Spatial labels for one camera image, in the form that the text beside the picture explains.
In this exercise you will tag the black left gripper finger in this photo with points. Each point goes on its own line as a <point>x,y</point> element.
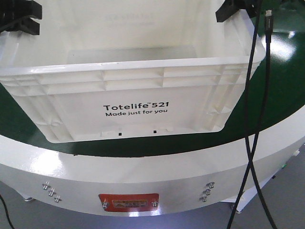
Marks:
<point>17,9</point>
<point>28,26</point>

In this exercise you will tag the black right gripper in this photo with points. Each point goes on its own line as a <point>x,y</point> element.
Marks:
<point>230,7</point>

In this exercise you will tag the white plastic Totelife tote box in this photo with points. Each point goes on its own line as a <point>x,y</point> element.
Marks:
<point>109,69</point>

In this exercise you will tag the red warning plate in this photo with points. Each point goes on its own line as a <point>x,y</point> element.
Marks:
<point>129,202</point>

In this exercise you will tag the white round conveyor frame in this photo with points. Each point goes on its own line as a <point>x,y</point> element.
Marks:
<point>187,172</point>

